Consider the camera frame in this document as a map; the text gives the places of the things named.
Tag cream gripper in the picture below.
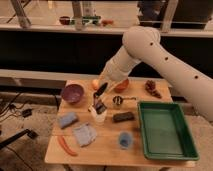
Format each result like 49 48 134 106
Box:
94 78 117 99

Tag dark bristle brush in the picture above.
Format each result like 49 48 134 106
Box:
94 93 107 115

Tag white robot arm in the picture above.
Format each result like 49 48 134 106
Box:
99 26 213 121

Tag metal measuring cup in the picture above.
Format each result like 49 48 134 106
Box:
112 96 136 107

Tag white paper cup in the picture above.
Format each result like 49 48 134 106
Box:
89 106 107 125

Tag blue plastic cup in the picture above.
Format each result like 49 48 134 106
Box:
118 132 133 150

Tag orange ball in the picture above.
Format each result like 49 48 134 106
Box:
92 79 99 90

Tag red-orange bowl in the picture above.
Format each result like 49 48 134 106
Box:
114 79 129 93

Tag purple bowl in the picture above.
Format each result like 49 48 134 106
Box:
61 84 84 103

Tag dark brown sponge block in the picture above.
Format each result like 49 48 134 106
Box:
112 112 135 123

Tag wooden table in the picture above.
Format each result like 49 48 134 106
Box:
45 79 196 168

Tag blue sponge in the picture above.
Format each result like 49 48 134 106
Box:
57 112 78 129

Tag light blue cloth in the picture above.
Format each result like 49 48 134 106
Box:
73 123 97 147

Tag orange chili pepper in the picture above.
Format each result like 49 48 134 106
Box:
57 136 78 156

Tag green background object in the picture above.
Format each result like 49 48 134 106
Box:
82 16 101 25

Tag dark red background bowl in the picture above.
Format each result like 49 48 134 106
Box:
59 16 70 25

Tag green plastic tray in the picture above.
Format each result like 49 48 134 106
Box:
138 101 199 161

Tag black floor stand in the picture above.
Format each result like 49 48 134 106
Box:
0 129 38 150

